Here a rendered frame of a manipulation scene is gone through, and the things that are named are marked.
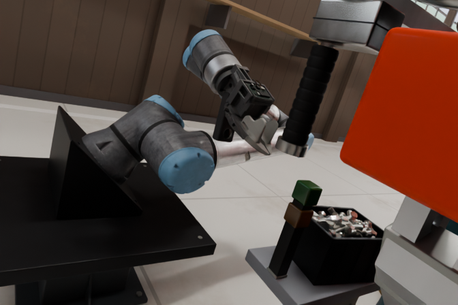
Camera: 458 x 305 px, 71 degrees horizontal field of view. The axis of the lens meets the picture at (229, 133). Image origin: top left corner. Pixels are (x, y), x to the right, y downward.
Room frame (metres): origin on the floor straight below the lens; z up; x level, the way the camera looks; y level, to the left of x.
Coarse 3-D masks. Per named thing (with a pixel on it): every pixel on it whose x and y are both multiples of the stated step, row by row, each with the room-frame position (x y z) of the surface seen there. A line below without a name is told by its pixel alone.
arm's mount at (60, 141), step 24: (72, 120) 1.04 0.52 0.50; (72, 144) 0.78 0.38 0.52; (48, 168) 1.01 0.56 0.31; (72, 168) 0.78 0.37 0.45; (96, 168) 0.82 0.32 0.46; (72, 192) 0.79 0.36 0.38; (96, 192) 0.83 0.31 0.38; (120, 192) 0.87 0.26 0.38; (72, 216) 0.80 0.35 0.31; (96, 216) 0.84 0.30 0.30
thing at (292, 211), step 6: (288, 204) 0.61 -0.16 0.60; (288, 210) 0.60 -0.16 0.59; (294, 210) 0.59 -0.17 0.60; (300, 210) 0.58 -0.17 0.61; (306, 210) 0.59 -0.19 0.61; (312, 210) 0.60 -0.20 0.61; (288, 216) 0.60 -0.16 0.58; (294, 216) 0.59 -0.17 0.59; (300, 216) 0.58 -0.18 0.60; (306, 216) 0.59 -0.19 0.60; (288, 222) 0.59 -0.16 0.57; (294, 222) 0.58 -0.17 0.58; (300, 222) 0.58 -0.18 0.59; (306, 222) 0.59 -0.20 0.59
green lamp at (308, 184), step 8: (296, 184) 0.60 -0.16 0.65; (304, 184) 0.59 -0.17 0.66; (312, 184) 0.60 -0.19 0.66; (296, 192) 0.60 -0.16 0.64; (304, 192) 0.58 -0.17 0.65; (312, 192) 0.58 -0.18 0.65; (320, 192) 0.60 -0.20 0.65; (296, 200) 0.59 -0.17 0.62; (304, 200) 0.58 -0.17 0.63; (312, 200) 0.59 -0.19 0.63
